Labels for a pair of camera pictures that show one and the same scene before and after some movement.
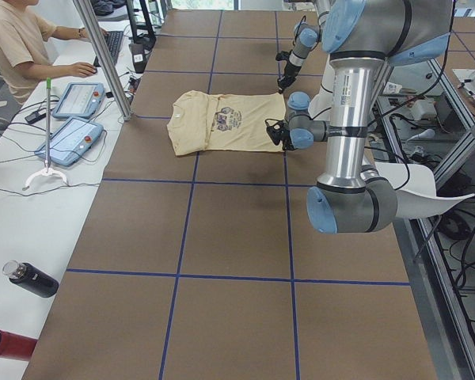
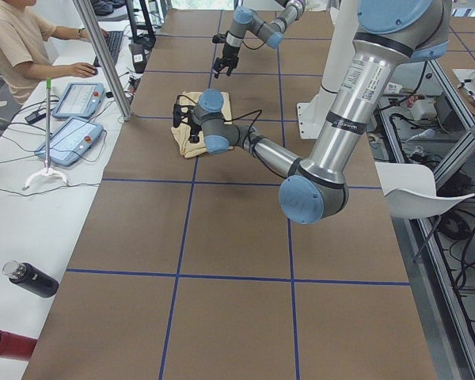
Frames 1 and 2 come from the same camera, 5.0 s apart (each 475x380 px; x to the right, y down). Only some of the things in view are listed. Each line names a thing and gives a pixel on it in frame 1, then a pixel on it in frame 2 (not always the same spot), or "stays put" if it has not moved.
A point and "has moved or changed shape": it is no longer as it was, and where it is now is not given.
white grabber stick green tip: (47, 169) stays put
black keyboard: (114, 41) stays put
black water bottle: (31, 278) stays put
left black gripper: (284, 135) → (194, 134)
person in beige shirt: (18, 51) stays put
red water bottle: (1, 343) stays put
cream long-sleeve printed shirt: (208, 120) has moved or changed shape
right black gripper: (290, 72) → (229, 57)
